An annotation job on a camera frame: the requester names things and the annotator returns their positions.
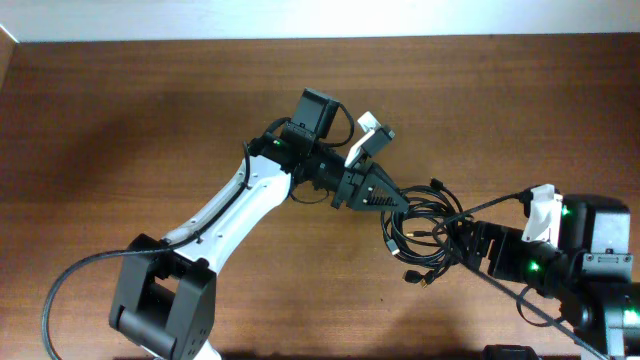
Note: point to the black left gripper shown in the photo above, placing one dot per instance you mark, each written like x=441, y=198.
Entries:
x=356, y=187

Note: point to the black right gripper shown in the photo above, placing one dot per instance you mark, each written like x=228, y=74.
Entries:
x=483, y=246

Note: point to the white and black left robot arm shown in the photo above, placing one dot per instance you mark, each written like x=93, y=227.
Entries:
x=166, y=292

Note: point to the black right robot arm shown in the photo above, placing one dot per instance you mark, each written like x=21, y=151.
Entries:
x=579, y=255

